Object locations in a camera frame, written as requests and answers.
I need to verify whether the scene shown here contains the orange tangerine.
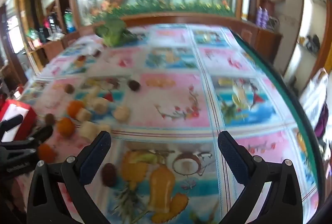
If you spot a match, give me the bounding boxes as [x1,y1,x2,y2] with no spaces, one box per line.
[66,100,85,119]
[56,117,75,138]
[37,144,57,163]

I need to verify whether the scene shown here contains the brown longan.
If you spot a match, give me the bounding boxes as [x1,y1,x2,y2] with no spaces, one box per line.
[64,83,75,94]
[44,113,56,126]

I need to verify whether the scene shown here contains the dark red jujube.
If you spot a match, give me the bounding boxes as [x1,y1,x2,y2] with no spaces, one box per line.
[127,80,141,92]
[101,163,117,187]

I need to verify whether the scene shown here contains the red white shallow box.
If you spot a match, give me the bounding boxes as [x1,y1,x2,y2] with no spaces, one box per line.
[1,100,37,142]

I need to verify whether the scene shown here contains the red jujube far left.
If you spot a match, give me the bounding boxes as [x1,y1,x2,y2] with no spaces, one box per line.
[77,55,86,61]

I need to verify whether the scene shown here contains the red jujube near cabbage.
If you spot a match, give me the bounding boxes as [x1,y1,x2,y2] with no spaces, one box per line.
[93,49,101,58]

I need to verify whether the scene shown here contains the black thermos jug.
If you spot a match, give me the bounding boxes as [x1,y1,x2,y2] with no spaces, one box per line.
[48,12,61,33]

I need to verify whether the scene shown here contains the green water bottle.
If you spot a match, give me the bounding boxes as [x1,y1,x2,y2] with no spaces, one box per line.
[63,8,76,33]

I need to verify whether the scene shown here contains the fruit pattern tablecloth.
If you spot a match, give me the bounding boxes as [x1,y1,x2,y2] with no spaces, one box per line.
[20,24,319,223]

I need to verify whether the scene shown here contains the green bok choy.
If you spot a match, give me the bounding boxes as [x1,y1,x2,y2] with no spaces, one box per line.
[95,19,138,48]

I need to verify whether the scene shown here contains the wooden low cabinet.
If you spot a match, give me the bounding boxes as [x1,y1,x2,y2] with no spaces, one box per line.
[28,12,282,72]

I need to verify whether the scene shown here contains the purple bottle pair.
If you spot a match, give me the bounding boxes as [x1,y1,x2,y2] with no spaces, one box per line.
[255,7,270,29]

